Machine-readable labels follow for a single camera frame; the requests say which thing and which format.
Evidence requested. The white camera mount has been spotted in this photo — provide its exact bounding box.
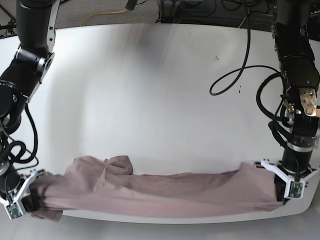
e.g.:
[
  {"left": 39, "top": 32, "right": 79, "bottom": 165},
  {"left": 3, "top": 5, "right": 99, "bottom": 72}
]
[
  {"left": 255, "top": 159, "right": 320, "bottom": 200},
  {"left": 0, "top": 169, "right": 46, "bottom": 220}
]

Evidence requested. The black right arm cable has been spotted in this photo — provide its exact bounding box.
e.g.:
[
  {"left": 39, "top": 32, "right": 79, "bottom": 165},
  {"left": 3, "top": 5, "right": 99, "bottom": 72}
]
[{"left": 0, "top": 102, "right": 40, "bottom": 166}]

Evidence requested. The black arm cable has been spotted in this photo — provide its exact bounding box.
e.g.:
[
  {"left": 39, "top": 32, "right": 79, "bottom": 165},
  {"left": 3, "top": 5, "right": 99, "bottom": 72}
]
[
  {"left": 0, "top": 102, "right": 40, "bottom": 166},
  {"left": 209, "top": 0, "right": 293, "bottom": 148}
]

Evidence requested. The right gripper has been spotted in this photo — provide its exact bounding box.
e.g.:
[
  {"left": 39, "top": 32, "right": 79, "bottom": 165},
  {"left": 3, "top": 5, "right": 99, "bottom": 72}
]
[{"left": 0, "top": 161, "right": 40, "bottom": 213}]

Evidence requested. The mauve T-shirt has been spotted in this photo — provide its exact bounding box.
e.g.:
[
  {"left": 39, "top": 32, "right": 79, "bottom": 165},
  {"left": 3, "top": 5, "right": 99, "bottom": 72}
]
[{"left": 30, "top": 155, "right": 283, "bottom": 221}]

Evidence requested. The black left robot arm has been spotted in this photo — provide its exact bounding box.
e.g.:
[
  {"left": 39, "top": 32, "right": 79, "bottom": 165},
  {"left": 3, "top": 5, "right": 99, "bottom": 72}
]
[{"left": 265, "top": 0, "right": 320, "bottom": 201}]

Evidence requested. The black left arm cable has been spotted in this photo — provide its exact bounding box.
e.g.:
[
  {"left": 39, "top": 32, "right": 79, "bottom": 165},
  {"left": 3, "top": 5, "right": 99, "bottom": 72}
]
[{"left": 209, "top": 0, "right": 293, "bottom": 148}]

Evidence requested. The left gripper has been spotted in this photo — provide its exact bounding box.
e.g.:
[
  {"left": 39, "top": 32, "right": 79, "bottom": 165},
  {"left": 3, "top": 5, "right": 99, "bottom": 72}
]
[{"left": 274, "top": 136, "right": 315, "bottom": 203}]

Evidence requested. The yellow cable on floor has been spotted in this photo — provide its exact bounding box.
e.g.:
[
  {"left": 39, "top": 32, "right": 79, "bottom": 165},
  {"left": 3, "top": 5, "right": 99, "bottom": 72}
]
[{"left": 80, "top": 8, "right": 127, "bottom": 27}]

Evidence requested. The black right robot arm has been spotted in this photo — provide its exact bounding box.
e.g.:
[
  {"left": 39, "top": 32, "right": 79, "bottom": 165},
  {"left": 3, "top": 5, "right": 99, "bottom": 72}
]
[{"left": 0, "top": 0, "right": 61, "bottom": 220}]

